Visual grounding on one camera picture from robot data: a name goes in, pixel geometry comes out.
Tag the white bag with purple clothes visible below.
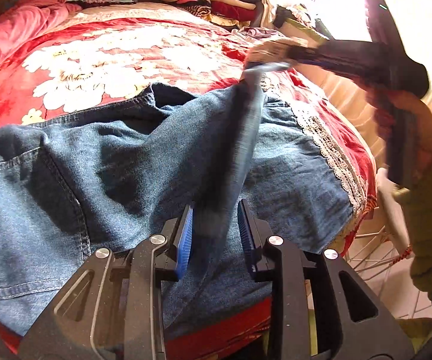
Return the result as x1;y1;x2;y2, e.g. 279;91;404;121
231;27;284;43

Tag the red floral blanket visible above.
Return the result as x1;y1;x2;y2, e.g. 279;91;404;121
0;18;375;359

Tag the blue denim pants lace hem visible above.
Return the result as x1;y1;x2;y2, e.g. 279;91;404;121
0;74;367;339

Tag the person's right hand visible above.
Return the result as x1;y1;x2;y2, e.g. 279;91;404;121
365;88;432;180

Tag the pink quilt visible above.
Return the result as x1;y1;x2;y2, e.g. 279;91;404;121
0;0;81;64

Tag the white bedside cabinet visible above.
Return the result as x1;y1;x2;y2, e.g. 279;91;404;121
272;4;334;47

